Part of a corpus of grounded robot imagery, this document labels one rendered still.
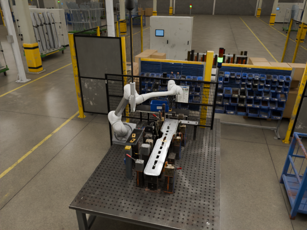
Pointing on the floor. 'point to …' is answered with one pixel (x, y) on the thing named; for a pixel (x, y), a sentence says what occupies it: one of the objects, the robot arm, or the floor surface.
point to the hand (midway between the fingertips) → (170, 107)
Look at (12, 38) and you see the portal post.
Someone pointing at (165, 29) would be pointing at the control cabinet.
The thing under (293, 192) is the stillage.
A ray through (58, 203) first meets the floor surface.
